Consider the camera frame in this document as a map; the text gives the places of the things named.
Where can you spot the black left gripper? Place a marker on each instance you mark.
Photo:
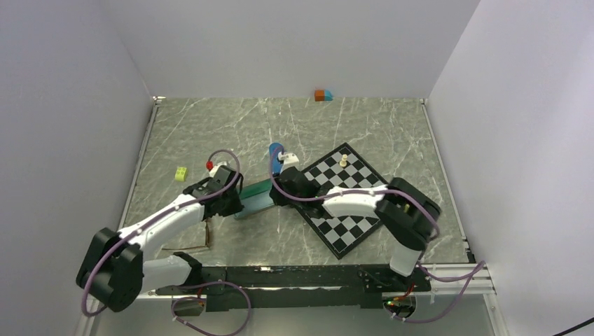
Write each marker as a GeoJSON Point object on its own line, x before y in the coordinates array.
{"type": "Point", "coordinates": [235, 207]}

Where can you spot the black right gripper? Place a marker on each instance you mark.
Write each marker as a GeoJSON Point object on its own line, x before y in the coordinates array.
{"type": "Point", "coordinates": [277, 197]}

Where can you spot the brown brick block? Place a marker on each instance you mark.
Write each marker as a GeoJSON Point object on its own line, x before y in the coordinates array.
{"type": "Point", "coordinates": [253, 189]}

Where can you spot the blue glasses case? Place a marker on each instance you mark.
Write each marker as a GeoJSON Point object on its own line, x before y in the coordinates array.
{"type": "Point", "coordinates": [276, 165]}

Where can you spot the brown sunglasses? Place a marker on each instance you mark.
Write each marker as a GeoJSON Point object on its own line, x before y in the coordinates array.
{"type": "Point", "coordinates": [194, 239]}

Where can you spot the light blue cloth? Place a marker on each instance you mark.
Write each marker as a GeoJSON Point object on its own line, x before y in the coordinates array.
{"type": "Point", "coordinates": [256, 203]}

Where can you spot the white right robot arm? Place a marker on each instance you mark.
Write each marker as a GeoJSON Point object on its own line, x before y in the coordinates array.
{"type": "Point", "coordinates": [409, 215]}

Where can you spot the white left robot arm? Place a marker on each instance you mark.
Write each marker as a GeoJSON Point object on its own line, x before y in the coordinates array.
{"type": "Point", "coordinates": [119, 266]}

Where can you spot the black white chessboard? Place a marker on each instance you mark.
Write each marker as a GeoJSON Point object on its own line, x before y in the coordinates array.
{"type": "Point", "coordinates": [352, 216]}

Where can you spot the cream chess piece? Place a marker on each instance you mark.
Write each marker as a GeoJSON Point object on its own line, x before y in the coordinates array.
{"type": "Point", "coordinates": [343, 161]}

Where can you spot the lime green toy brick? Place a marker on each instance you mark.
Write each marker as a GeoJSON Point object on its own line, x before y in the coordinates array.
{"type": "Point", "coordinates": [181, 174]}

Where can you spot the orange block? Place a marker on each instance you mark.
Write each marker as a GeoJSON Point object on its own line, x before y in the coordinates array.
{"type": "Point", "coordinates": [320, 95]}

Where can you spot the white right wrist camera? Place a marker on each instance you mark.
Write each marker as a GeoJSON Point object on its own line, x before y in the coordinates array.
{"type": "Point", "coordinates": [287, 160]}

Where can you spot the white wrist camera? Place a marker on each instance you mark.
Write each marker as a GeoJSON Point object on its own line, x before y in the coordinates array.
{"type": "Point", "coordinates": [287, 160]}
{"type": "Point", "coordinates": [220, 169]}

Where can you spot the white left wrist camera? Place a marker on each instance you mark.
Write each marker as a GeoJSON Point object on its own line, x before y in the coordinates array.
{"type": "Point", "coordinates": [220, 169]}

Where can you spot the black base frame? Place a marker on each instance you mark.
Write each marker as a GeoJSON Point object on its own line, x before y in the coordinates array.
{"type": "Point", "coordinates": [365, 286]}

